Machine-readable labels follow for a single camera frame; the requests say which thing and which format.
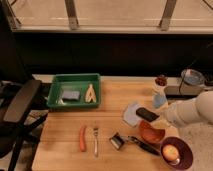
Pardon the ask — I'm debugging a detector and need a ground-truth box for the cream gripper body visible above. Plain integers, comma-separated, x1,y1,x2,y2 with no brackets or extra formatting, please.
151,107,170,129

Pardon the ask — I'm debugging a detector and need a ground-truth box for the red bowl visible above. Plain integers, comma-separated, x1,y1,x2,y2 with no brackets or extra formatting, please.
139,121,165,144

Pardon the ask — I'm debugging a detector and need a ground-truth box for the purple bowl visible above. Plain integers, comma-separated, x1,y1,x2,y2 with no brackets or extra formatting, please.
160,137,193,170

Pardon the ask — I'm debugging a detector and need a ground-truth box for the yellow apple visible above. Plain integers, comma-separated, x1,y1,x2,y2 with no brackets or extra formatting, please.
162,144,179,161

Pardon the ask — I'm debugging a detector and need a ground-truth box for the clear plastic bag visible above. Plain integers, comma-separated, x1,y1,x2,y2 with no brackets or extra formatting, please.
56,87,65,105

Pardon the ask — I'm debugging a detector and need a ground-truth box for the black office chair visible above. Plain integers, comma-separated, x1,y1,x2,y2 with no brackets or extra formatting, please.
0,80,47,171

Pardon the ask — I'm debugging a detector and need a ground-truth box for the blue sponge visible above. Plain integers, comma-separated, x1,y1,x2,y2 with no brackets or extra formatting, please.
62,90,80,100

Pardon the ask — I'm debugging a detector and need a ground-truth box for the light blue cloth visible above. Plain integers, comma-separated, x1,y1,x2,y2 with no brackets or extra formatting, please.
123,102,142,127

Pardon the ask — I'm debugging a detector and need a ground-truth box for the green plastic tray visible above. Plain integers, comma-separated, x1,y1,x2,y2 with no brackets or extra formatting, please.
47,73,101,110

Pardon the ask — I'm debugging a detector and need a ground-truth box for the black handled peeler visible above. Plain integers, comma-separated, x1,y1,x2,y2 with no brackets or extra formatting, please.
126,136,160,156

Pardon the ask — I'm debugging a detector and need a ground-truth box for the black eraser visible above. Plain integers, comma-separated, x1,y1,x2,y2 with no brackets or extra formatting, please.
136,107,158,122

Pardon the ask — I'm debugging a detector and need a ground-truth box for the orange carrot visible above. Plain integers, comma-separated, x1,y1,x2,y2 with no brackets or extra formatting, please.
79,125,86,152

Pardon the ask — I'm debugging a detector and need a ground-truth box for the grey round dish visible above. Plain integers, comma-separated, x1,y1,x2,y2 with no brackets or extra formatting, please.
181,69,204,86

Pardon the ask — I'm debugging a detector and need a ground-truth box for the silver fork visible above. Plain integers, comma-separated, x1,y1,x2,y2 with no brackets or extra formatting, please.
93,127,98,157

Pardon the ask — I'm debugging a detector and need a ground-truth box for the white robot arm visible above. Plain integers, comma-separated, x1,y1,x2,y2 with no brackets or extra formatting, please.
160,91,213,128

